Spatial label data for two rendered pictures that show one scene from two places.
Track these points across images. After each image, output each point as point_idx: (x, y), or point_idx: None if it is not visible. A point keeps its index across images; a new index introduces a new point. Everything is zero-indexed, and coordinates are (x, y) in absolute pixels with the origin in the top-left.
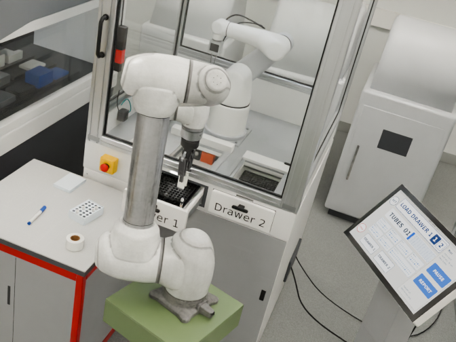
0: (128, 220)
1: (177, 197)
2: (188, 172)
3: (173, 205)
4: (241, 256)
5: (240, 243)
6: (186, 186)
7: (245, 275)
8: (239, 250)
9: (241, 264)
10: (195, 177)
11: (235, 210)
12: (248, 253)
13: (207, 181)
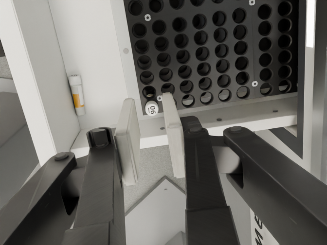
0: None
1: (158, 78)
2: (182, 173)
3: (45, 126)
4: (230, 188)
5: (240, 199)
6: (274, 55)
7: (221, 183)
8: (233, 188)
9: (225, 183)
10: (316, 100)
11: (263, 241)
12: (235, 207)
13: (314, 161)
